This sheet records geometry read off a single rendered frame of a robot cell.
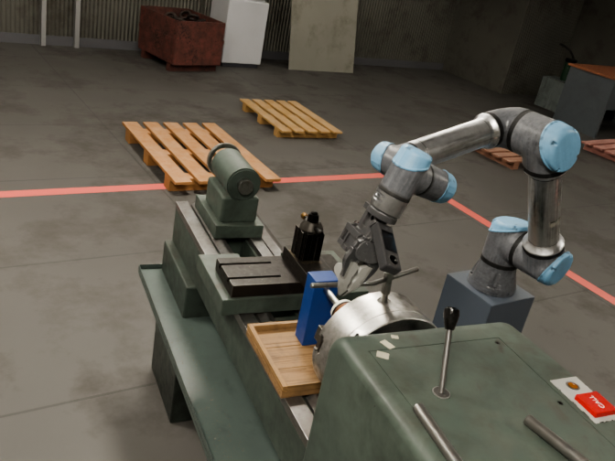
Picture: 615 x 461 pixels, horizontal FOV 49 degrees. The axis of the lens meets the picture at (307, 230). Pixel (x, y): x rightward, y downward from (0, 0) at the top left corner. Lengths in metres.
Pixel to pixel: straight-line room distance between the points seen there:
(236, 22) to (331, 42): 1.73
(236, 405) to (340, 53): 8.71
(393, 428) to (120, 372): 2.16
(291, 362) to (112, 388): 1.39
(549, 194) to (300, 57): 8.54
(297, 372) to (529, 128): 0.90
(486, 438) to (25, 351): 2.52
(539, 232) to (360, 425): 0.83
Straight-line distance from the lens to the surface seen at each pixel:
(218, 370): 2.46
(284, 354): 2.00
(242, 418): 2.29
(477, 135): 1.76
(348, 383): 1.42
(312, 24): 10.35
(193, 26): 8.78
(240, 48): 9.60
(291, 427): 1.86
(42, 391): 3.21
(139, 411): 3.10
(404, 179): 1.43
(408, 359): 1.44
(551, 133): 1.76
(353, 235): 1.48
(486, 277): 2.15
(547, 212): 1.91
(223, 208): 2.61
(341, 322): 1.64
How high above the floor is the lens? 2.04
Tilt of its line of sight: 25 degrees down
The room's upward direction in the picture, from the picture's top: 11 degrees clockwise
